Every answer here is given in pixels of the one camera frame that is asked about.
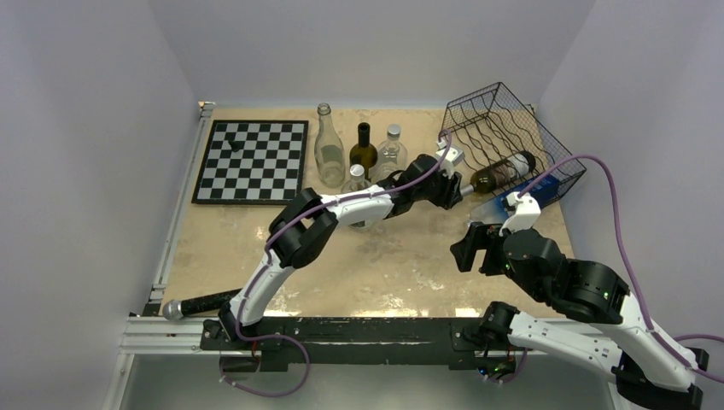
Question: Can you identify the dark green labelled wine bottle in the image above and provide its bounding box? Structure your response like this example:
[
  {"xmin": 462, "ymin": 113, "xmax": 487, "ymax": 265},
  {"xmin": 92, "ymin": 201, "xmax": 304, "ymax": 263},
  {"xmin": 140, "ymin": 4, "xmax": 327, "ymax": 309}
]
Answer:
[{"xmin": 460, "ymin": 150, "xmax": 537, "ymax": 197}]

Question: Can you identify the blue square glass bottle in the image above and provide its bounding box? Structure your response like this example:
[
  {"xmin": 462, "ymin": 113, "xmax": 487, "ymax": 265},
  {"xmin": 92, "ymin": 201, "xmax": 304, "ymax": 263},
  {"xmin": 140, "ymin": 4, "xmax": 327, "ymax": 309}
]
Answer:
[{"xmin": 469, "ymin": 173, "xmax": 567, "ymax": 225}]

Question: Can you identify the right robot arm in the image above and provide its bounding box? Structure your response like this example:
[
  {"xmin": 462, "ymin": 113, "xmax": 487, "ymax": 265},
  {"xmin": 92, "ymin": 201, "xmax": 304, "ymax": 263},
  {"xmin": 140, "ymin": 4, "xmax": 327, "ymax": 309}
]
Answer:
[{"xmin": 450, "ymin": 222, "xmax": 709, "ymax": 409}]

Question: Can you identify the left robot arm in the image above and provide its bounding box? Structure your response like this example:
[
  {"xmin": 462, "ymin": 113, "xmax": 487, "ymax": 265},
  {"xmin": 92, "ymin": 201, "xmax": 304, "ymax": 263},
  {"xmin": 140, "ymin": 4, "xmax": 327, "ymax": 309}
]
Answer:
[{"xmin": 219, "ymin": 149, "xmax": 463, "ymax": 349}]

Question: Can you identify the round clear bottle silver cap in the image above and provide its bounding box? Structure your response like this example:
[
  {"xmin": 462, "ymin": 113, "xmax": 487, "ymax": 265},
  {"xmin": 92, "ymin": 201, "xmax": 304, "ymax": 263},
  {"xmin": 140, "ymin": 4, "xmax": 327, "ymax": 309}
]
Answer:
[{"xmin": 371, "ymin": 124, "xmax": 407, "ymax": 183}]

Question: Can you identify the small clear bottle silver cap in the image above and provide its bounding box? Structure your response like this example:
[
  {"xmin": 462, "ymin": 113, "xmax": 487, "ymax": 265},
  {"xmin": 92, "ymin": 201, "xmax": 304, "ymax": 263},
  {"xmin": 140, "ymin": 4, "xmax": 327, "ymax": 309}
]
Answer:
[{"xmin": 340, "ymin": 164, "xmax": 377, "ymax": 230}]

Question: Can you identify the tall clear glass bottle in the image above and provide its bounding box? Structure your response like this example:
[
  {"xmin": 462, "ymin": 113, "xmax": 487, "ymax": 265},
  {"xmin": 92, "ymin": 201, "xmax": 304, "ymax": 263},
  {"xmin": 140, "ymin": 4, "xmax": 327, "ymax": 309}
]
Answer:
[{"xmin": 314, "ymin": 102, "xmax": 346, "ymax": 188}]

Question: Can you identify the black white chessboard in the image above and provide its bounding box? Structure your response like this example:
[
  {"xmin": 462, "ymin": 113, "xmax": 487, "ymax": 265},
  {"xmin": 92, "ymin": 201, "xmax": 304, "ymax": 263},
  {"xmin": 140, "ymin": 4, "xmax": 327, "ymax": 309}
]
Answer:
[{"xmin": 192, "ymin": 120, "xmax": 309, "ymax": 205}]

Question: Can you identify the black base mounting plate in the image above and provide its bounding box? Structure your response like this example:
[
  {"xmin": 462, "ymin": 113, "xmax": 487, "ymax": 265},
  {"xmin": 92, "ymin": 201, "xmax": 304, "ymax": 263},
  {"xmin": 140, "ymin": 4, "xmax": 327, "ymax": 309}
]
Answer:
[{"xmin": 200, "ymin": 317, "xmax": 517, "ymax": 378}]

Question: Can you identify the black chess pawn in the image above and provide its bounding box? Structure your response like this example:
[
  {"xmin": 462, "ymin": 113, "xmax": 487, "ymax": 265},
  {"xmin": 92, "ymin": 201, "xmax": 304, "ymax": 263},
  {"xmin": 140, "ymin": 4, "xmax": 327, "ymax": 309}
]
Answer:
[{"xmin": 225, "ymin": 138, "xmax": 243, "ymax": 152}]

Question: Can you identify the black microphone silver head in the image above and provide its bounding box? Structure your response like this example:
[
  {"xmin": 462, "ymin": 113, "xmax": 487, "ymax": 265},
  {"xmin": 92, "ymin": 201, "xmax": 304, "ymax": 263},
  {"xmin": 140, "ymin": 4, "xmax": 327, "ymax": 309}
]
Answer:
[{"xmin": 161, "ymin": 288, "xmax": 242, "ymax": 321}]

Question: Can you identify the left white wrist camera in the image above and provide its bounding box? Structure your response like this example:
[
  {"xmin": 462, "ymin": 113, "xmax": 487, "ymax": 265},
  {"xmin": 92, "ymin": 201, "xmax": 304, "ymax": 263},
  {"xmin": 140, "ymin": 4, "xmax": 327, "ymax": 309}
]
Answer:
[{"xmin": 435, "ymin": 135, "xmax": 465, "ymax": 179}]

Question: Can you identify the black wire wine rack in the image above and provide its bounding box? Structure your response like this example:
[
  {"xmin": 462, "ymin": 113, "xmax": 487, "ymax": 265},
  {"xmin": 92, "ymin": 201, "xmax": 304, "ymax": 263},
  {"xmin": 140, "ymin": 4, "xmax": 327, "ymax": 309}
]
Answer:
[{"xmin": 441, "ymin": 82, "xmax": 571, "ymax": 196}]

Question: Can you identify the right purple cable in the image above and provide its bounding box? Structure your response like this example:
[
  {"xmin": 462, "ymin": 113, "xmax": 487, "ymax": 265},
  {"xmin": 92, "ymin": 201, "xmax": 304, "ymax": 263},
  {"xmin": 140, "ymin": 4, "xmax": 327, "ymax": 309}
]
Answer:
[{"xmin": 517, "ymin": 155, "xmax": 724, "ymax": 386}]

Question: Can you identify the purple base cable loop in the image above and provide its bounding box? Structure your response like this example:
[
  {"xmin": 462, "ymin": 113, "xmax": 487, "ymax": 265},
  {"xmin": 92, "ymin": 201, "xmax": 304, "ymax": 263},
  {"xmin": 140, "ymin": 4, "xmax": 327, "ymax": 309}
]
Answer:
[{"xmin": 219, "ymin": 333, "xmax": 311, "ymax": 398}]

